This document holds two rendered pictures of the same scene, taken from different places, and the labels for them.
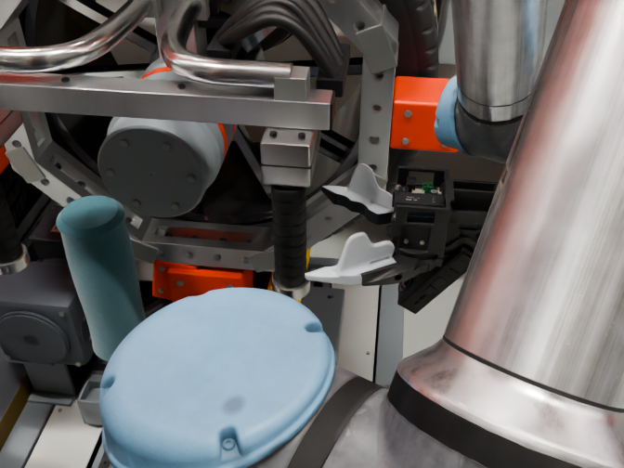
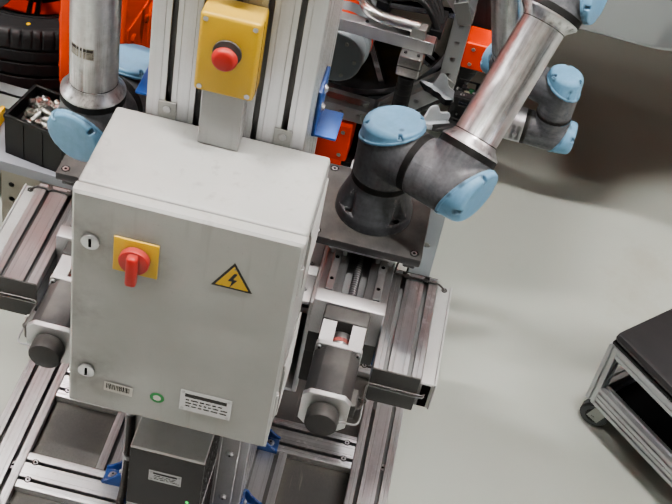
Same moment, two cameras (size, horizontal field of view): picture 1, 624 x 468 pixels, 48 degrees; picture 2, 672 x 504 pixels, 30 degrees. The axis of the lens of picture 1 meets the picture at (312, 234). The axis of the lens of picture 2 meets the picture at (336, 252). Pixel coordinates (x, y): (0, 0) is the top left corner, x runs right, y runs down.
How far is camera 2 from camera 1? 199 cm
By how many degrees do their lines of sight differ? 4
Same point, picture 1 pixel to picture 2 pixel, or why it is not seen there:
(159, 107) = (354, 28)
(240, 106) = (393, 36)
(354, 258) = (430, 116)
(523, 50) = not seen: hidden behind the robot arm
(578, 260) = (487, 109)
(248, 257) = (360, 115)
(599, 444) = (482, 149)
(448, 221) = not seen: hidden behind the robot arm
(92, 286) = not seen: hidden behind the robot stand
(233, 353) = (401, 120)
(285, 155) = (409, 63)
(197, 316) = (390, 110)
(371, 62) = (459, 19)
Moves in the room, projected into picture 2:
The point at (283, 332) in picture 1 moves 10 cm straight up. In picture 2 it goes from (414, 118) to (425, 74)
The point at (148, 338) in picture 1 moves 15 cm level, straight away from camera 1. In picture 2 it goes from (377, 113) to (359, 64)
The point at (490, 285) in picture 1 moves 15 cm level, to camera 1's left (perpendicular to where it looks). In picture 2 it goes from (468, 112) to (386, 96)
